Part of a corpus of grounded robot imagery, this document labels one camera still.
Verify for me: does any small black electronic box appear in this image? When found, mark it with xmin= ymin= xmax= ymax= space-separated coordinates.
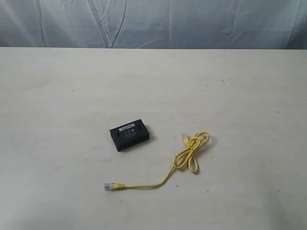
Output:
xmin=110 ymin=123 xmax=150 ymax=152

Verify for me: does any yellow ethernet cable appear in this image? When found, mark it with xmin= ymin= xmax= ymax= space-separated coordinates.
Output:
xmin=103 ymin=130 xmax=211 ymax=192

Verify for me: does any grey wrinkled backdrop cloth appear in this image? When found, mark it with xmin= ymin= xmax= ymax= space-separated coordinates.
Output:
xmin=0 ymin=0 xmax=307 ymax=49

